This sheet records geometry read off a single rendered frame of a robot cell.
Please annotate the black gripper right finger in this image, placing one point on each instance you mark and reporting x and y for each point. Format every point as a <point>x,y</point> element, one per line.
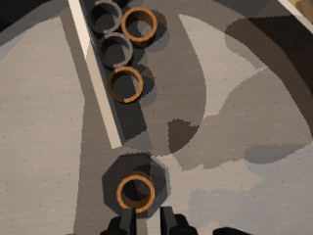
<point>168,225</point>

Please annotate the grey metal ring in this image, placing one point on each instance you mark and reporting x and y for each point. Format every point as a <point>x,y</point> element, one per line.
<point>103,7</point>
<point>121,3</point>
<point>107,41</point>

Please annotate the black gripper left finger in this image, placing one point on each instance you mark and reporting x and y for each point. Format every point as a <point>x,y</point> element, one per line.
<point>123,225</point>

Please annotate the bronze ring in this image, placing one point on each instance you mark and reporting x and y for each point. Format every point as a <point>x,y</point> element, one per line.
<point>140,14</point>
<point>117,73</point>
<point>139,205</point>

